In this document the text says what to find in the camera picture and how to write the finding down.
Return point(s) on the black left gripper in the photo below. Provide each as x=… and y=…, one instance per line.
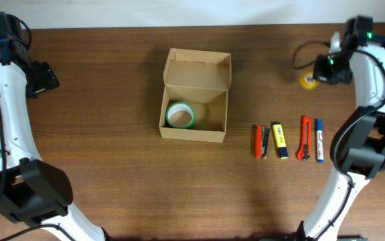
x=46, y=78

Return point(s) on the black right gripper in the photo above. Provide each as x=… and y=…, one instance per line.
x=319, y=73

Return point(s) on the small yellow tape roll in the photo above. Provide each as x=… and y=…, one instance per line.
x=307, y=80

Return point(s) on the orange utility knife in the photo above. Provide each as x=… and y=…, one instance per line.
x=304, y=151

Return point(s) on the yellow highlighter marker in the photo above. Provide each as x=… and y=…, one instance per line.
x=280, y=140

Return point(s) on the red black stapler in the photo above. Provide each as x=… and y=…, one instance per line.
x=261, y=142

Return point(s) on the green tape roll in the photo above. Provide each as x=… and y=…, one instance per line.
x=180, y=115

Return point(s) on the brown cardboard box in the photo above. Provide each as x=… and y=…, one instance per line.
x=201, y=79

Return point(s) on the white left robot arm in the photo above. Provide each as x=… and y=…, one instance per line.
x=32, y=191

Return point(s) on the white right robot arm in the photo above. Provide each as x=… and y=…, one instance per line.
x=358, y=149

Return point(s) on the blue white marker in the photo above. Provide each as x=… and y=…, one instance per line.
x=319, y=140

